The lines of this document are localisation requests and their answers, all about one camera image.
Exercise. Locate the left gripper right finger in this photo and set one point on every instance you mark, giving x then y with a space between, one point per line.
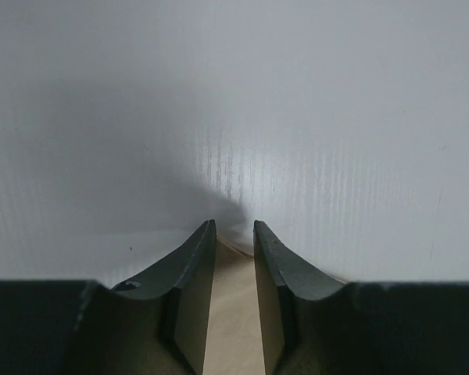
288 290

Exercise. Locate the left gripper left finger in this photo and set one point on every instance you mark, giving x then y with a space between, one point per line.
179 287

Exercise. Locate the beige t-shirt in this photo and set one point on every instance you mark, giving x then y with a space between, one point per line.
234 343

